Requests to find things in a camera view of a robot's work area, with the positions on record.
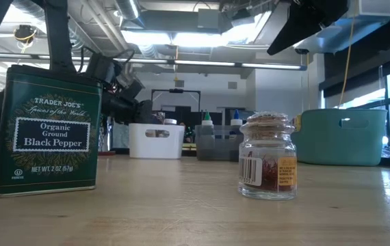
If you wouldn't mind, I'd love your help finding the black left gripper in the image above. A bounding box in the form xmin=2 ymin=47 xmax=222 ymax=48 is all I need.
xmin=101 ymin=63 xmax=154 ymax=124

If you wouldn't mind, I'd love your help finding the green food colouring bottle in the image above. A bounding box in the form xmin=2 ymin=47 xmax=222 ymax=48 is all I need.
xmin=200 ymin=111 xmax=215 ymax=161

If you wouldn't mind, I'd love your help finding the blue food colouring bottle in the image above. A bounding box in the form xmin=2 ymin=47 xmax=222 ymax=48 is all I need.
xmin=229 ymin=109 xmax=244 ymax=161

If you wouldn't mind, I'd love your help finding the green black pepper tin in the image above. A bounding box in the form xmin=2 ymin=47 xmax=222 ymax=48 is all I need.
xmin=0 ymin=64 xmax=104 ymax=199

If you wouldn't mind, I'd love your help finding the cork-topped glass saffron jar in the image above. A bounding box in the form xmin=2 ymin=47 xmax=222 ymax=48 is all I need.
xmin=238 ymin=111 xmax=298 ymax=201

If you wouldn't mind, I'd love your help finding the grey covered background object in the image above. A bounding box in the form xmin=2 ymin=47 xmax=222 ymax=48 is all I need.
xmin=112 ymin=122 xmax=130 ymax=150

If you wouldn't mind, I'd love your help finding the white plastic bin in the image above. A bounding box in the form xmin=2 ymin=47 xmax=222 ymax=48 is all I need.
xmin=129 ymin=122 xmax=185 ymax=160

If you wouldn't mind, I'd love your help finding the long ceiling light bar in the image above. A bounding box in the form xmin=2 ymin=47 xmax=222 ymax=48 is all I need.
xmin=0 ymin=53 xmax=308 ymax=72

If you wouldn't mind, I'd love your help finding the grey translucent plastic bin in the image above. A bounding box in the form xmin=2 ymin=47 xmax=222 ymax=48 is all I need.
xmin=194 ymin=124 xmax=244 ymax=161

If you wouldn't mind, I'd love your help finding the grey ceiling box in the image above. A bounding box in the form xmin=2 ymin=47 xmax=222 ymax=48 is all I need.
xmin=197 ymin=8 xmax=221 ymax=30

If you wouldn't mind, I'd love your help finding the teal plastic bin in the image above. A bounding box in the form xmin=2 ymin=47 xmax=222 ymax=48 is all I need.
xmin=290 ymin=108 xmax=388 ymax=167

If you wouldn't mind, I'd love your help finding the black background rig frame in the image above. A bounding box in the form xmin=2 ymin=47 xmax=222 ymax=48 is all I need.
xmin=150 ymin=87 xmax=202 ymax=112

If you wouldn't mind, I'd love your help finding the rectangular metal ceiling duct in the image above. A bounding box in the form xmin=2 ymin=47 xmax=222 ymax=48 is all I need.
xmin=220 ymin=0 xmax=390 ymax=52

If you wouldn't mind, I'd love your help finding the yellow hanging cable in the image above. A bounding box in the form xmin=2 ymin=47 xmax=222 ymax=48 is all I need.
xmin=337 ymin=16 xmax=357 ymax=107

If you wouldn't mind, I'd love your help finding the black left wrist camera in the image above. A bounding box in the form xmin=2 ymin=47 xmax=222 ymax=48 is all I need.
xmin=85 ymin=53 xmax=116 ymax=83

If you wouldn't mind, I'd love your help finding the round silver ventilation duct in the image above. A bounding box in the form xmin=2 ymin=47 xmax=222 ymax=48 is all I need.
xmin=5 ymin=0 xmax=141 ymax=59

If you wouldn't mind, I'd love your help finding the black ceiling device yellow cable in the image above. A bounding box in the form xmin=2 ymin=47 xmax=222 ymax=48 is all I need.
xmin=13 ymin=24 xmax=39 ymax=44

